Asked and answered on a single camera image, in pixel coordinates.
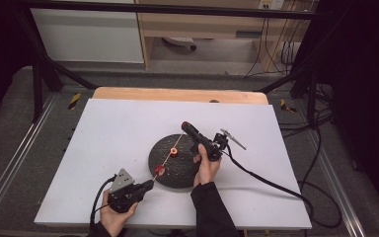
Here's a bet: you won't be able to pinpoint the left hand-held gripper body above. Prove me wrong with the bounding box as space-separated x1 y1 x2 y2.
108 168 146 213

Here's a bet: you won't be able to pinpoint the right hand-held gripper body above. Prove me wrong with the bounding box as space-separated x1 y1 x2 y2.
190 128 247 162

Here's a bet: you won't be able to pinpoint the thin bamboo skewer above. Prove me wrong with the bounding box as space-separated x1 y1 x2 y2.
152 132 185 182

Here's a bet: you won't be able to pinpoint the black round plate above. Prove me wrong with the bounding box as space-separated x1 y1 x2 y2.
148 133 201 190

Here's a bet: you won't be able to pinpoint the person's left hand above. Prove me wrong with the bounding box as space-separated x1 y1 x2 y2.
99 189 139 237

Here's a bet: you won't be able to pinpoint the person's right hand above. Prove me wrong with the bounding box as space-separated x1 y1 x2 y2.
192 143 222 189

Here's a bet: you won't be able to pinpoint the wooden table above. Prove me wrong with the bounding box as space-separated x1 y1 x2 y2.
92 86 269 106

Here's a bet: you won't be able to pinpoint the white board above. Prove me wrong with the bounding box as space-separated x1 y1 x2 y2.
34 98 313 230

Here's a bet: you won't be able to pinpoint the yellow black hazard tape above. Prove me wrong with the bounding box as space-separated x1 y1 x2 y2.
67 92 83 111
279 98 298 114

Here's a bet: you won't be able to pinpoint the grey chair base with caster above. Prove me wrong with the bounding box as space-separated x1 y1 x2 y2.
162 36 197 51

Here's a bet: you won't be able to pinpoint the light wooden desk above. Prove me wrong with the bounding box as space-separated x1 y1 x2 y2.
134 0 312 72

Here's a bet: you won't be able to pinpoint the white cabinet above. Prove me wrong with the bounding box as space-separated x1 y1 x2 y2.
29 7 145 64

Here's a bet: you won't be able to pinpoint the white power strip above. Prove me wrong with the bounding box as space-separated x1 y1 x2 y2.
258 0 285 10

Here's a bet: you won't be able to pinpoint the left hand-held gripper cable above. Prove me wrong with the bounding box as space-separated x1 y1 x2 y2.
89 175 116 229

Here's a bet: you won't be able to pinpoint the hand-held gripper cable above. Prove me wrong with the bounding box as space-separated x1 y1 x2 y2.
222 147 343 229
89 175 116 229

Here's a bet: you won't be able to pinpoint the right hand-held gripper cable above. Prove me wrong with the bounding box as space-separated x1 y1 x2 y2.
222 147 343 229

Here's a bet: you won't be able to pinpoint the black metal frame stand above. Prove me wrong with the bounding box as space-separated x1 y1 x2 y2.
13 9 99 123
259 63 322 130

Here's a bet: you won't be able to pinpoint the black floor cables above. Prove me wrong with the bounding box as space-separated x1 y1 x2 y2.
277 83 336 140

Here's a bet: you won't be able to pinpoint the aluminium rail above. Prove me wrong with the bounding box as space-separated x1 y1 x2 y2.
0 93 59 225
304 129 367 237

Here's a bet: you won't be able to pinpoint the black cables under desk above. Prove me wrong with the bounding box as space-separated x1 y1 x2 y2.
245 16 300 79

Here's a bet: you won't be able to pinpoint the black metal frame bar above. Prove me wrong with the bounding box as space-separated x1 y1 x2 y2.
23 0 322 20

